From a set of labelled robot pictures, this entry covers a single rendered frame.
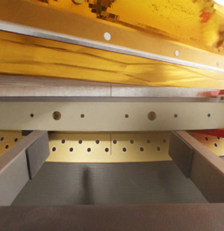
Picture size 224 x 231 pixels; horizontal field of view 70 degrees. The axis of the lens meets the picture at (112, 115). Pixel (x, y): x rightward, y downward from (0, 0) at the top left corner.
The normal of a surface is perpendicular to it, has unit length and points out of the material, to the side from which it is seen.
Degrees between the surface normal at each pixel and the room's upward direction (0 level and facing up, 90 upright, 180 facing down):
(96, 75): 90
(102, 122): 90
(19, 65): 90
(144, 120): 90
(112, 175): 62
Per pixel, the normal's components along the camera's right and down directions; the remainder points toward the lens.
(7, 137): -0.18, -0.40
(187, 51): 0.51, 0.07
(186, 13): 0.41, 0.72
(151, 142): 0.11, -0.40
